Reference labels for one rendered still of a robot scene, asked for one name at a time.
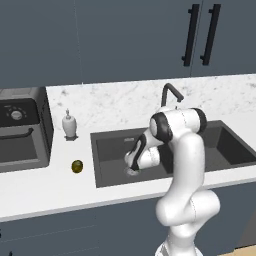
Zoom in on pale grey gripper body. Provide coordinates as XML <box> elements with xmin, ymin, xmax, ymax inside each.
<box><xmin>124</xmin><ymin>166</ymin><xmax>142</xmax><ymax>177</ymax></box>

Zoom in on dark grey sink basin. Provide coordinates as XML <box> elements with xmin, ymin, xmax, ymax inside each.
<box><xmin>89</xmin><ymin>119</ymin><xmax>256</xmax><ymax>189</ymax></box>

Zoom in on black sink tap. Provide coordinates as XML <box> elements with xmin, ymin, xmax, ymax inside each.
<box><xmin>160</xmin><ymin>82</ymin><xmax>185</xmax><ymax>110</ymax></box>

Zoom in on black toaster oven door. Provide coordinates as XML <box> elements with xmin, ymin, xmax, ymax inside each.
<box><xmin>0</xmin><ymin>123</ymin><xmax>52</xmax><ymax>174</ymax></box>

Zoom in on wide blue-grey cupboard door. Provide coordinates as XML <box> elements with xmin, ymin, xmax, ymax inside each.
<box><xmin>73</xmin><ymin>0</ymin><xmax>201</xmax><ymax>85</ymax></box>

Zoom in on dark green round fruit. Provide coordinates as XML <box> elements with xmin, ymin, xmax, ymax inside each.
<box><xmin>71</xmin><ymin>159</ymin><xmax>85</xmax><ymax>175</ymax></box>

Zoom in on blue-grey base cupboards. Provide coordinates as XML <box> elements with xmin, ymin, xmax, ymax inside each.
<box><xmin>0</xmin><ymin>181</ymin><xmax>256</xmax><ymax>256</ymax></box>

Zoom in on white soap dispenser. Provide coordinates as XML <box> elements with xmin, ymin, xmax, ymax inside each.
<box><xmin>61</xmin><ymin>108</ymin><xmax>80</xmax><ymax>142</ymax></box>

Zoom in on black toaster oven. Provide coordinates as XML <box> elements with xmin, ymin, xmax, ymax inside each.
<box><xmin>0</xmin><ymin>86</ymin><xmax>55</xmax><ymax>174</ymax></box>

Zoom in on grey oven knob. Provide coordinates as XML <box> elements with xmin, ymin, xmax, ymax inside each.
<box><xmin>10</xmin><ymin>110</ymin><xmax>24</xmax><ymax>121</ymax></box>

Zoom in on black oven door handle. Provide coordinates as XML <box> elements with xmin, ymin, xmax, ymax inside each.
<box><xmin>0</xmin><ymin>127</ymin><xmax>35</xmax><ymax>141</ymax></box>

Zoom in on black cupboard handle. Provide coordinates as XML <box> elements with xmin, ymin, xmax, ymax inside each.
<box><xmin>181</xmin><ymin>3</ymin><xmax>201</xmax><ymax>67</ymax></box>
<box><xmin>199</xmin><ymin>3</ymin><xmax>222</xmax><ymax>66</ymax></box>

